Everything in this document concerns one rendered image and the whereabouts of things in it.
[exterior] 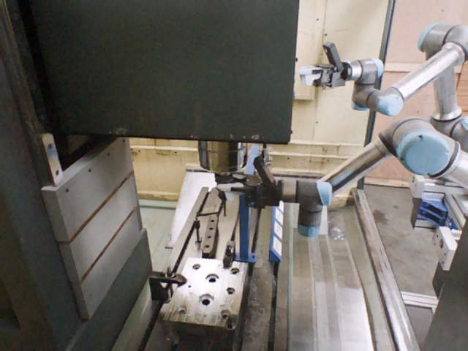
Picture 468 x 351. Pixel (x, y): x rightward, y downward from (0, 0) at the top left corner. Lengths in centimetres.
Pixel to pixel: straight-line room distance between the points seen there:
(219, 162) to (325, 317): 81
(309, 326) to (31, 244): 100
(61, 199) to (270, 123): 62
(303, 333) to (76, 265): 84
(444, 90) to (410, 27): 199
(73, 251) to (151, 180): 133
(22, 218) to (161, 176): 146
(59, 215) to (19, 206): 12
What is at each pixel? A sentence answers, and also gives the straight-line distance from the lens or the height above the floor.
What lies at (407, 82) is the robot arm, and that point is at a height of 160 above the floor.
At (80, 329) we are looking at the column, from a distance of 143.
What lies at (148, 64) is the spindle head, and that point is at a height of 173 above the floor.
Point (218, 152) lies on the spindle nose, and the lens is 103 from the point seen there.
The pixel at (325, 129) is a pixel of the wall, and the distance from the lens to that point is 214.
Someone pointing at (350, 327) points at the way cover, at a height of 72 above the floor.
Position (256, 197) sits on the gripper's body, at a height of 131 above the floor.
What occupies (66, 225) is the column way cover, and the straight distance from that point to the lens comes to 116.
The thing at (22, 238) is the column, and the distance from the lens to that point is 110.
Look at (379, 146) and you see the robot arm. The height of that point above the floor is 146.
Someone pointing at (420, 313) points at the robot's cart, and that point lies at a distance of 248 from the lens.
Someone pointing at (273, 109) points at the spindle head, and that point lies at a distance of 92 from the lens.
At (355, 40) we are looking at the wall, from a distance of 205.
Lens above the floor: 190
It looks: 27 degrees down
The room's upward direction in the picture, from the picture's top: 1 degrees counter-clockwise
